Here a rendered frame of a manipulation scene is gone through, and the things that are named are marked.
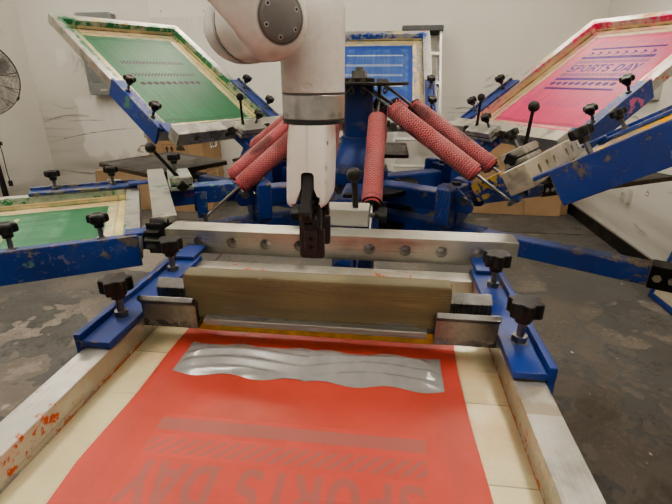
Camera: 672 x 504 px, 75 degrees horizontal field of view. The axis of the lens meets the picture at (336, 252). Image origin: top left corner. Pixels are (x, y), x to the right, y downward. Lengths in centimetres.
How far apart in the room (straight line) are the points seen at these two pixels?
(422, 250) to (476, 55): 401
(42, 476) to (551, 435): 51
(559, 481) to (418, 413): 16
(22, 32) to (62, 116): 88
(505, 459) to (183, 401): 37
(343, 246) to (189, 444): 46
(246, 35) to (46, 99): 563
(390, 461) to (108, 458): 29
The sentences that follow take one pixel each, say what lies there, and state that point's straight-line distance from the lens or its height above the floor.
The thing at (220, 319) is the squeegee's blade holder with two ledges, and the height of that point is 100.
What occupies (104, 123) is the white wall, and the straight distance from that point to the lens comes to 567.
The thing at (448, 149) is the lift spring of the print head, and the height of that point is 115.
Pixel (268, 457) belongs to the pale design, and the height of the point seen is 96.
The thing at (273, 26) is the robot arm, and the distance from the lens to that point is 44.
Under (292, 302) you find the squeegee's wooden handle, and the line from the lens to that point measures 63.
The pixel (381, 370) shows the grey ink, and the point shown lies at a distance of 60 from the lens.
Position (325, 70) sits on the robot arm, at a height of 133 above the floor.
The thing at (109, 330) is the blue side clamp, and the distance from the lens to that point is 68.
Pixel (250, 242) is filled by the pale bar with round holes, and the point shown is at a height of 102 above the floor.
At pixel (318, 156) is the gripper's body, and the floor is 124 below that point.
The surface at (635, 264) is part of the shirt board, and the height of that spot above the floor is 92.
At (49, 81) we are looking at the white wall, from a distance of 598.
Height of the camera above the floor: 132
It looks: 22 degrees down
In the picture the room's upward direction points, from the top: straight up
